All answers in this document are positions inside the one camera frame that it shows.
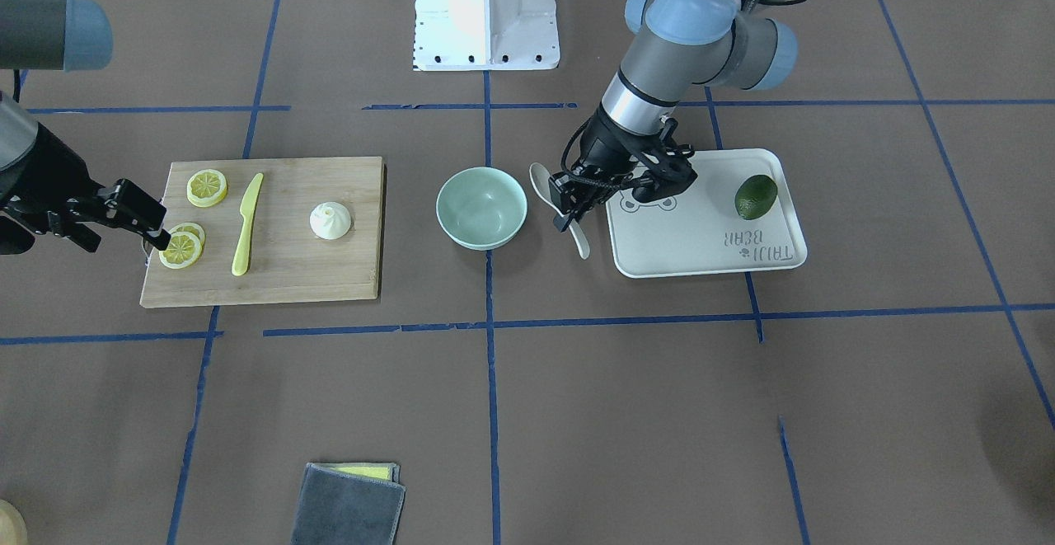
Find cream bear serving tray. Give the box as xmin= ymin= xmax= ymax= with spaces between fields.
xmin=606 ymin=149 xmax=808 ymax=279

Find white steamed bun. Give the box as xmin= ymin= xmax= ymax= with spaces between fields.
xmin=308 ymin=202 xmax=354 ymax=241

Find upper lemon slice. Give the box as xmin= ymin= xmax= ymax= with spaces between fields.
xmin=185 ymin=169 xmax=227 ymax=209

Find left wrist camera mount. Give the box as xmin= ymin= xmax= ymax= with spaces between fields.
xmin=628 ymin=117 xmax=697 ymax=205

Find single lemon slice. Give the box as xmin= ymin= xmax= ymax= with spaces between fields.
xmin=158 ymin=232 xmax=204 ymax=270

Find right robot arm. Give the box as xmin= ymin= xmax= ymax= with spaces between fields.
xmin=1 ymin=0 xmax=171 ymax=255

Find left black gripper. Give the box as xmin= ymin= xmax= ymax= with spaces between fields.
xmin=549 ymin=106 xmax=659 ymax=232

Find white ceramic soup spoon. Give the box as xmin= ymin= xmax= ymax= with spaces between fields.
xmin=528 ymin=162 xmax=591 ymax=260

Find yellow plastic knife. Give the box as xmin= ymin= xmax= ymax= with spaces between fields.
xmin=231 ymin=172 xmax=265 ymax=277

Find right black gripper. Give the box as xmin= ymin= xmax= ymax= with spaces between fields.
xmin=1 ymin=120 xmax=171 ymax=255

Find bamboo cutting board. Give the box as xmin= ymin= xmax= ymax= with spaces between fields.
xmin=140 ymin=157 xmax=386 ymax=308

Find grey folded cloth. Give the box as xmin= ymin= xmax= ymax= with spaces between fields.
xmin=290 ymin=462 xmax=406 ymax=544

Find green avocado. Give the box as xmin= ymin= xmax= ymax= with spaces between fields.
xmin=734 ymin=174 xmax=779 ymax=221

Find lower stacked lemon slice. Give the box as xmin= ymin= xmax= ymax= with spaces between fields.
xmin=169 ymin=222 xmax=207 ymax=245

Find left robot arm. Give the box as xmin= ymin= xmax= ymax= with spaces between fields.
xmin=549 ymin=0 xmax=805 ymax=232

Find light green bowl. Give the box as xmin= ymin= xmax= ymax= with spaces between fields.
xmin=434 ymin=167 xmax=528 ymax=251

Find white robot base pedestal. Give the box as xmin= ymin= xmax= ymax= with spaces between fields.
xmin=413 ymin=0 xmax=561 ymax=72

